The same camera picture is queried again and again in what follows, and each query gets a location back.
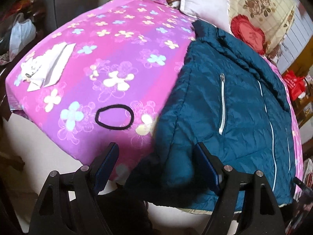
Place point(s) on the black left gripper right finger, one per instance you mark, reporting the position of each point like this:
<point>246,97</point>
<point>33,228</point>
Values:
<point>260,212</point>

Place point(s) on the white square pillow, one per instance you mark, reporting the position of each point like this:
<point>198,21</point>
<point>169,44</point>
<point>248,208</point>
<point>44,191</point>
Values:
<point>215,12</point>

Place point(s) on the red heart-shaped cushion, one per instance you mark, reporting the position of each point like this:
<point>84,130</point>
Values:
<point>252,36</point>

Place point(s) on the beige rose-print blanket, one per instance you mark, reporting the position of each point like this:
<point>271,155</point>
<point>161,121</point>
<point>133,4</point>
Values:
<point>273,17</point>

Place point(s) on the pink floral bed sheet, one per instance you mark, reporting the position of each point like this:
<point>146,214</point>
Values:
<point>126,61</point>

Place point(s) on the teal quilted down jacket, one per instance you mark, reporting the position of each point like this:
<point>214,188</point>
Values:
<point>228,98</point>

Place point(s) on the cluttered side shelf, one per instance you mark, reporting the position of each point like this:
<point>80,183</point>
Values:
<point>31,9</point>

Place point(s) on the white plastic bag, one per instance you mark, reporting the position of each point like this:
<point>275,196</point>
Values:
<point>22,33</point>

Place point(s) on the red plastic bag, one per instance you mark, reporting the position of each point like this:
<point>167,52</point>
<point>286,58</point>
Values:
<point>295,84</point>

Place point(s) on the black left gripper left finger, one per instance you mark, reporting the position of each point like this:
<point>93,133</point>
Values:
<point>67,203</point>

